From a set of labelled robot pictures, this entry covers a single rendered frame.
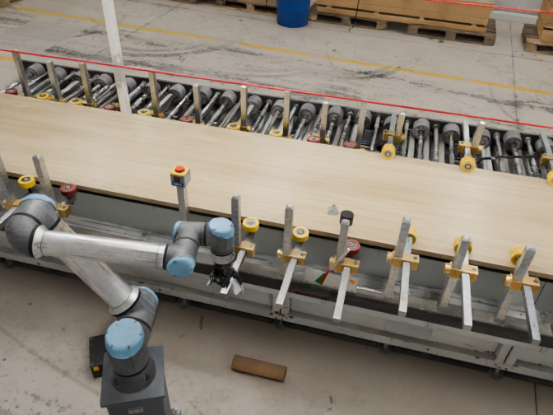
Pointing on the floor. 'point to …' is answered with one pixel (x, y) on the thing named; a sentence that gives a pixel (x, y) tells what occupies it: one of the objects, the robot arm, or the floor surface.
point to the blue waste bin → (293, 12)
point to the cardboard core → (258, 367)
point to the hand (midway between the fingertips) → (226, 289)
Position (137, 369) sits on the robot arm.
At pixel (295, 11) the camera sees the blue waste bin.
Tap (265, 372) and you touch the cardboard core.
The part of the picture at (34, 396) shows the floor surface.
